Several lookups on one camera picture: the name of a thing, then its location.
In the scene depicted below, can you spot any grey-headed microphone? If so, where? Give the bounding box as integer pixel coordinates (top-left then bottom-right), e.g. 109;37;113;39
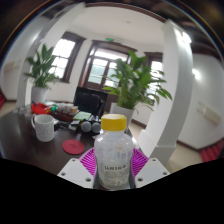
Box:
80;120;93;134
90;121;102;135

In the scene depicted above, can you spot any dark-framed wide window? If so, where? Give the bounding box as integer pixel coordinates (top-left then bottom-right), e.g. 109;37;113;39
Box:
49;31;86;84

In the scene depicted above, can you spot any black office chair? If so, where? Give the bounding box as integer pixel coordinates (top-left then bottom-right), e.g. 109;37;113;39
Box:
72;86;109;119

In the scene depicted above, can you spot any clear bottle with yellow cap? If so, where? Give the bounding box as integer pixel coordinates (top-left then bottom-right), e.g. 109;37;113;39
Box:
93;113;135;190

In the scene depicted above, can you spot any white wall radiator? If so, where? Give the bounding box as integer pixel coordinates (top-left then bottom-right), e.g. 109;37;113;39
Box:
196;101;222;126

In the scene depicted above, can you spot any large leafy plant white pot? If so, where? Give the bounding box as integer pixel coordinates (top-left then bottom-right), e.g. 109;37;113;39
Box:
102;50;174;126

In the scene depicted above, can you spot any white speckled mug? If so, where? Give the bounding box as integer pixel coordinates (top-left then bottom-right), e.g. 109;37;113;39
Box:
30;113;56;143

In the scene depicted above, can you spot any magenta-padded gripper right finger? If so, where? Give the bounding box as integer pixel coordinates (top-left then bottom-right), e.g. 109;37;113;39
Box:
129;147;171;189

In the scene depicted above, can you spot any dark wooden double door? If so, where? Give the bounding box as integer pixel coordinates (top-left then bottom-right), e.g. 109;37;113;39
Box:
78;39;138;92

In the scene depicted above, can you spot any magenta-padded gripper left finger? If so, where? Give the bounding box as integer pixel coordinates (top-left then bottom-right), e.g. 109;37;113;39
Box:
57;147;99;190

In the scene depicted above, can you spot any small leafy plant white pot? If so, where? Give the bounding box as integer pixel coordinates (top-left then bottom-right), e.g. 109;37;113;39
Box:
23;43;61;105

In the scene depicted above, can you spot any dark-framed narrow window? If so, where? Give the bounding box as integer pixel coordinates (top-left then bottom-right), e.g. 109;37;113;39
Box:
143;51;165;98

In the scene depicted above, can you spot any flat round red coaster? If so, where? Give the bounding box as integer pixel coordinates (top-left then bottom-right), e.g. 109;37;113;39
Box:
61;139;86;156

